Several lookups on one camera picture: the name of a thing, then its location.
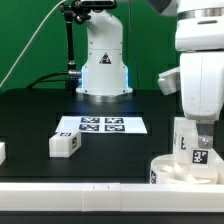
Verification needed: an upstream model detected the paper sheet with markers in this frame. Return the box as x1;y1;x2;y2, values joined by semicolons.
56;116;147;134

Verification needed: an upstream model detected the white front border rail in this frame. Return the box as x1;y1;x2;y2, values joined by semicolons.
0;183;224;212

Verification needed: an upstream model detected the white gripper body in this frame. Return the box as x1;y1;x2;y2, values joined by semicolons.
158;51;224;121

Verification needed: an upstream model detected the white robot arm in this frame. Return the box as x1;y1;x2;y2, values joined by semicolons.
147;0;224;149

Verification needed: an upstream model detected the white left border rail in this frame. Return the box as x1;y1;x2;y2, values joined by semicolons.
0;142;6;165

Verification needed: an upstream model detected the white cable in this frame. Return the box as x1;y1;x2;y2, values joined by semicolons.
0;0;68;88

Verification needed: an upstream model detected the black cable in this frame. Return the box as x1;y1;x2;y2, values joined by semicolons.
26;71;82;90

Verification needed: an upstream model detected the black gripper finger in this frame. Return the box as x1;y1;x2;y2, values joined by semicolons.
196;121;214;149

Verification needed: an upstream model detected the black camera on stand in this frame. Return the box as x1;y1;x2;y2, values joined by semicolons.
81;0;117;9

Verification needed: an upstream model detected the white border rail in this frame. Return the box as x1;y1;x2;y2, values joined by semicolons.
0;142;6;165
0;183;224;212

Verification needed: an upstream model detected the white round stool seat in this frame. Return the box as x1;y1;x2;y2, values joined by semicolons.
150;154;224;185

